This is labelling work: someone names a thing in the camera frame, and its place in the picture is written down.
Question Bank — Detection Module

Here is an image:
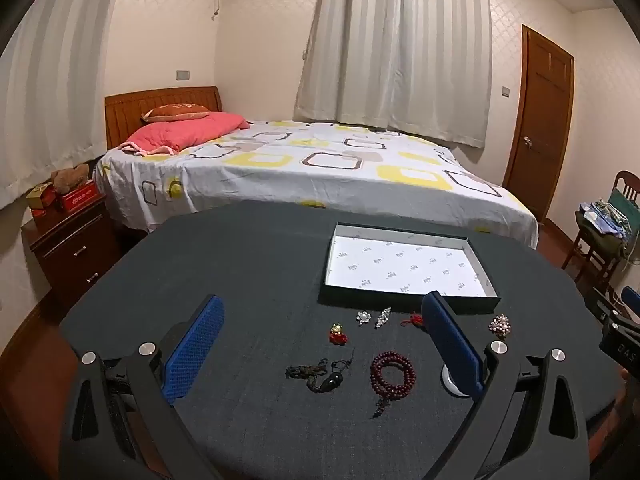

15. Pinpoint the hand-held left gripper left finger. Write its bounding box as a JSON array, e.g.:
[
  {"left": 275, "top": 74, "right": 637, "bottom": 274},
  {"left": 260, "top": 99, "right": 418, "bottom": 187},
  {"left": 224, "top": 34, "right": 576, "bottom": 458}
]
[{"left": 59, "top": 294, "right": 236, "bottom": 480}]

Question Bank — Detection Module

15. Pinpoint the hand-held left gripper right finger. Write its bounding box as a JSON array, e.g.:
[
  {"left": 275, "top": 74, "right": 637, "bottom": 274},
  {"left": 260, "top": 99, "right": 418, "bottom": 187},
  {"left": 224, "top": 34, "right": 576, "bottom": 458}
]
[{"left": 421, "top": 291, "right": 591, "bottom": 480}]

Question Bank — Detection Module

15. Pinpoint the white jade bangle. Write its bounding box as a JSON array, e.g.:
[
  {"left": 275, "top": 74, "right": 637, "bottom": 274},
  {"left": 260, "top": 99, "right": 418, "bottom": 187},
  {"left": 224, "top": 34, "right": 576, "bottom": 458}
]
[{"left": 440, "top": 364, "right": 473, "bottom": 398}]

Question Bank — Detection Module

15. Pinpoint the dark red bead bracelet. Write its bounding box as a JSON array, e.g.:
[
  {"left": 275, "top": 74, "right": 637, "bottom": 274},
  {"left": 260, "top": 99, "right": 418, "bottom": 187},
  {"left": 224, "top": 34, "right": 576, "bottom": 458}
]
[{"left": 370, "top": 351, "right": 417, "bottom": 420}]

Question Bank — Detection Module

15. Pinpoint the white-lined shallow box tray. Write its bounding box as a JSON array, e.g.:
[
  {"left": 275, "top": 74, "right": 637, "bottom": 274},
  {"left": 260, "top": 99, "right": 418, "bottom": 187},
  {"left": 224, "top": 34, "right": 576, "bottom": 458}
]
[{"left": 318, "top": 221, "right": 502, "bottom": 315}]

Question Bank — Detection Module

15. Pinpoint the black cord pendant necklace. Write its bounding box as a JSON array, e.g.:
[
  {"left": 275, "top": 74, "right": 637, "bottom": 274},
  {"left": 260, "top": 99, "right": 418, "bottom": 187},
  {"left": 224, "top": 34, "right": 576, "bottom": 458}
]
[{"left": 285, "top": 347, "right": 357, "bottom": 394}]

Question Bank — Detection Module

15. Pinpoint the pile of clothes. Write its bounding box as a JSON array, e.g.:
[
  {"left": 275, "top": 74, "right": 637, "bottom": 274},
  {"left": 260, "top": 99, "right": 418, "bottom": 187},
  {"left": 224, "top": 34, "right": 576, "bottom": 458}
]
[{"left": 574, "top": 199, "right": 633, "bottom": 261}]

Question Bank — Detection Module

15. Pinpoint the wooden chair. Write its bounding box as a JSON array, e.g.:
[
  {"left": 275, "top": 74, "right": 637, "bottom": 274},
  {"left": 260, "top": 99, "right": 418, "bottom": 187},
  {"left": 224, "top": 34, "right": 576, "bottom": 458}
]
[{"left": 562, "top": 170, "right": 640, "bottom": 293}]

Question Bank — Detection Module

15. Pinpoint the wooden nightstand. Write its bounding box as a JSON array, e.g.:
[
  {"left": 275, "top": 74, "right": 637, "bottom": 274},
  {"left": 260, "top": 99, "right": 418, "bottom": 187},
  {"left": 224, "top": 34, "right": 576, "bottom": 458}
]
[{"left": 22, "top": 192, "right": 121, "bottom": 306}]

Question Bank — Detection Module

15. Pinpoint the red gift box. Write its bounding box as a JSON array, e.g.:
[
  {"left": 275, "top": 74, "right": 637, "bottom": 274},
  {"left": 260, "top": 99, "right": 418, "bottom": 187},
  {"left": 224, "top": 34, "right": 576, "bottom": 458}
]
[{"left": 56, "top": 180, "right": 98, "bottom": 212}]

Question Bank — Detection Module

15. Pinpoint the brown wooden door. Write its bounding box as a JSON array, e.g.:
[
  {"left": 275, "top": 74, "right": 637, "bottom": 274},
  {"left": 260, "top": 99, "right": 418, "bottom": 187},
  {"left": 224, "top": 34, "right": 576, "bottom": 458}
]
[{"left": 502, "top": 24, "right": 576, "bottom": 223}]

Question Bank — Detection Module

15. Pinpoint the bed with patterned sheet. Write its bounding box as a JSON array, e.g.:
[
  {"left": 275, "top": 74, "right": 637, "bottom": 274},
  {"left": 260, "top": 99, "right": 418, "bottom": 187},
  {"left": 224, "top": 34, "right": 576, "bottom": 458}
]
[{"left": 92, "top": 119, "right": 541, "bottom": 248}]

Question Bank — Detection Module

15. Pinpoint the brown plush toy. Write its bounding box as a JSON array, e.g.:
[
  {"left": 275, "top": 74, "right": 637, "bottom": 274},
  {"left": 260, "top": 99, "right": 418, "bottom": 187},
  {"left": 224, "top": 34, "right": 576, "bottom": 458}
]
[{"left": 51, "top": 164, "right": 91, "bottom": 195}]

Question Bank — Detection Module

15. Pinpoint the gold and red box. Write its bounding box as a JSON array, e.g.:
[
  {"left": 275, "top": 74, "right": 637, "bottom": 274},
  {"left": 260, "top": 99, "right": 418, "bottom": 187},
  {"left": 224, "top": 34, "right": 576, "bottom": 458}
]
[{"left": 25, "top": 184, "right": 55, "bottom": 209}]

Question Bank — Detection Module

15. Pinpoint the pink pillow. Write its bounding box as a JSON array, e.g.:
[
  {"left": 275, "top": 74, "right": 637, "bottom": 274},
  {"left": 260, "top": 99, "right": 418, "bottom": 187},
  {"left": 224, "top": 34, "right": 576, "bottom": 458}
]
[{"left": 120, "top": 111, "right": 249, "bottom": 156}]

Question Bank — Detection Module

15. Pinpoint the brown cushion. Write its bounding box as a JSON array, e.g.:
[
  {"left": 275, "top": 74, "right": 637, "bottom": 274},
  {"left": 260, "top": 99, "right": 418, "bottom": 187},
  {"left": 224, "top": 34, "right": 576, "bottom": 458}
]
[{"left": 141, "top": 102, "right": 211, "bottom": 123}]

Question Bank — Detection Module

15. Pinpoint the wooden headboard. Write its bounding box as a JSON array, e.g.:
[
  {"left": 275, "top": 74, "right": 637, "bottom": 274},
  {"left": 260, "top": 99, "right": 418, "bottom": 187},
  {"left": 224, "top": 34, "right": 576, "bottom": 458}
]
[{"left": 104, "top": 86, "right": 223, "bottom": 151}]

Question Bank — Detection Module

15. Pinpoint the white window curtain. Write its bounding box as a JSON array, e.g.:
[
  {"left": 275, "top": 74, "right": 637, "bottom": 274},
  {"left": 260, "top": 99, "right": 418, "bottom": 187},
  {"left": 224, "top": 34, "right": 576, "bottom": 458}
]
[{"left": 292, "top": 0, "right": 493, "bottom": 148}]

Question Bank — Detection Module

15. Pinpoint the sheer white side curtain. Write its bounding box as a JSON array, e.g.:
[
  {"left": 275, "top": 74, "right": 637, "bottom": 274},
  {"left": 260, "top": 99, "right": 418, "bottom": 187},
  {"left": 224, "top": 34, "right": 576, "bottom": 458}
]
[{"left": 0, "top": 0, "right": 126, "bottom": 211}]

